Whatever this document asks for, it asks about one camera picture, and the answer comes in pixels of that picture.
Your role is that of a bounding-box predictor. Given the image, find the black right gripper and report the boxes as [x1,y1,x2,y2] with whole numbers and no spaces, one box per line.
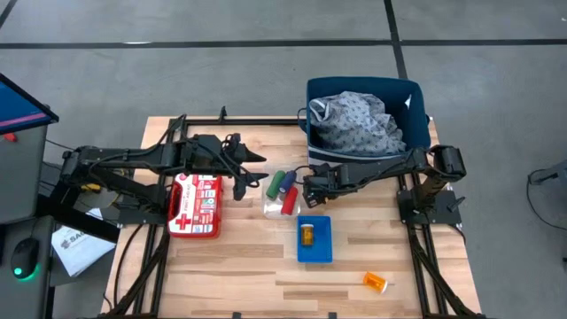
[303,162,346,209]

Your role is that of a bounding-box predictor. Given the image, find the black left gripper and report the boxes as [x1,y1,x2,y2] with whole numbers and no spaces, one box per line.
[204,131,270,201]

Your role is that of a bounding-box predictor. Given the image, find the red bandage roll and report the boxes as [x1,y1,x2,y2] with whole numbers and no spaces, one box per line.
[280,185,300,217]

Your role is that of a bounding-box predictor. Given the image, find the blue bandage roll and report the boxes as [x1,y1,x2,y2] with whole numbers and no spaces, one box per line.
[278,169,298,195]

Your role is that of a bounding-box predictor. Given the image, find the green bandage roll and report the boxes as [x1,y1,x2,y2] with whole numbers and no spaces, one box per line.
[265,169,287,200]

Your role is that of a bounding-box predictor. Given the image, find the grey striped patterned cloth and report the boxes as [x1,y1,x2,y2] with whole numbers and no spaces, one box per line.
[307,90,408,156]

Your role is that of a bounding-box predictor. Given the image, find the orange pill bottle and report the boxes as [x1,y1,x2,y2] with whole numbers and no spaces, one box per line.
[361,271,389,295]

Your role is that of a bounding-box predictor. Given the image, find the clear bag of markers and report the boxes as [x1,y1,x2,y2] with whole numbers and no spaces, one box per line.
[260,164,303,222]

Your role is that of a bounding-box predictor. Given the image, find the blue slotted plastic basket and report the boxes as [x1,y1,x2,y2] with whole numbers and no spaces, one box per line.
[296,214,334,264]

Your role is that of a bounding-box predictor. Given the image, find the red first aid case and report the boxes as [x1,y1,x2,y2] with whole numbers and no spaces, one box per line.
[167,172,224,239]

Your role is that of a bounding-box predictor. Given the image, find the navy white striped fabric bin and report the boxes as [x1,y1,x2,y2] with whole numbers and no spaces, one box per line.
[297,75,433,167]

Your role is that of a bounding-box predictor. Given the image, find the white printed paper booklet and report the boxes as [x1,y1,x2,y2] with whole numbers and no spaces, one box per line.
[50,224,117,278]

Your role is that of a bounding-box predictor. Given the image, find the grey equipment cabinet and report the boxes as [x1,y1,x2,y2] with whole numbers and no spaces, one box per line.
[0,123,50,225]

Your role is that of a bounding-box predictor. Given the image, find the monitor with blue screen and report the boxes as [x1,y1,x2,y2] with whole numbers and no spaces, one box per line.
[0,73,60,136]

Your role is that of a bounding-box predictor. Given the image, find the black computer mouse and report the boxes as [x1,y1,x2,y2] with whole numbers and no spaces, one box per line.
[10,237,41,280]

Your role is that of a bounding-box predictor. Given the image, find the grey desk surface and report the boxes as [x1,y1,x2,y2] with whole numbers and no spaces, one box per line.
[0,214,57,319]

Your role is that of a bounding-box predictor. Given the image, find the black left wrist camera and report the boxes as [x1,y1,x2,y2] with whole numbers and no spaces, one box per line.
[222,134,243,154]

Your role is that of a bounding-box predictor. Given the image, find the black aluminium table frame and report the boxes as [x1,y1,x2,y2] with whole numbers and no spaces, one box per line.
[104,105,486,319]

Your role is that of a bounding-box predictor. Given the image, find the black floor cable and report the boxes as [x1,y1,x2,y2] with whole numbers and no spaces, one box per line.
[525,167,567,231]

